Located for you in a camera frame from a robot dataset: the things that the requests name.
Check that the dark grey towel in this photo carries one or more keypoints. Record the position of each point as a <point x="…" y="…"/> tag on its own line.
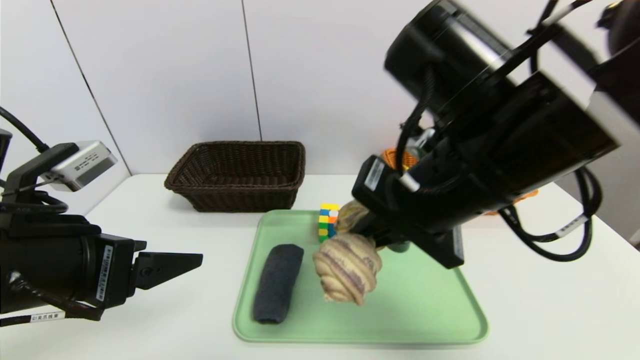
<point x="277" y="282"/>

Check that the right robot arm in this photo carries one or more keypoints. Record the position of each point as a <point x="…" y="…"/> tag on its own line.
<point x="540" y="125"/>

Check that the orange wicker basket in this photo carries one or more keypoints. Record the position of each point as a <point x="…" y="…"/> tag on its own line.
<point x="395" y="159"/>

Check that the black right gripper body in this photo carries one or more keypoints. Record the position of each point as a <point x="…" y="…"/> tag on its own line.
<point x="376" y="181"/>

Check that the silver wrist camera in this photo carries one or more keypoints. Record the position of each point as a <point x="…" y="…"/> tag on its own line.
<point x="422" y="141"/>
<point x="82" y="162"/>

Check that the black cosmetic tube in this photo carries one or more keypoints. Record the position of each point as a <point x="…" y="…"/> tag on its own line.
<point x="400" y="247"/>

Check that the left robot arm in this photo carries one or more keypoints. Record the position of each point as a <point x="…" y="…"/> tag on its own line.
<point x="40" y="265"/>

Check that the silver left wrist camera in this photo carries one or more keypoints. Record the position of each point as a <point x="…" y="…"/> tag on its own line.
<point x="82" y="162"/>

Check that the striped twisted bread loaf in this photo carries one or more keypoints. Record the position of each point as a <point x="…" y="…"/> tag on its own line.
<point x="347" y="270"/>

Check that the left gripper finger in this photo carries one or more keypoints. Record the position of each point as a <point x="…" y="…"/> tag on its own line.
<point x="160" y="267"/>

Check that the multicolour puzzle cube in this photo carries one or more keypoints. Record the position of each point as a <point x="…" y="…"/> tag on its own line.
<point x="327" y="220"/>

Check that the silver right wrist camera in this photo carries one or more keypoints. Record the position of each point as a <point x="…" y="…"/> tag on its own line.
<point x="422" y="141"/>

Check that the light green plastic tray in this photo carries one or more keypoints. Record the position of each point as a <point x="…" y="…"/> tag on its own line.
<point x="415" y="310"/>

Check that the dark brown wicker basket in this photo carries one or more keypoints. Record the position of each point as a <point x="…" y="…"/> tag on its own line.
<point x="235" y="197"/>

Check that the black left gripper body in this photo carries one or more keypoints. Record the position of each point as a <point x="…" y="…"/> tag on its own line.
<point x="114" y="272"/>

